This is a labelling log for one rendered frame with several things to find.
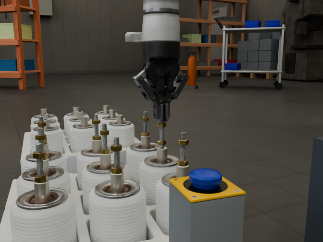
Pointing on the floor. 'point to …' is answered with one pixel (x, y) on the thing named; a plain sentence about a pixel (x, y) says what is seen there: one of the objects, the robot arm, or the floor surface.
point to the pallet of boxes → (259, 54)
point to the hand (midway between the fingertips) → (161, 112)
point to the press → (302, 40)
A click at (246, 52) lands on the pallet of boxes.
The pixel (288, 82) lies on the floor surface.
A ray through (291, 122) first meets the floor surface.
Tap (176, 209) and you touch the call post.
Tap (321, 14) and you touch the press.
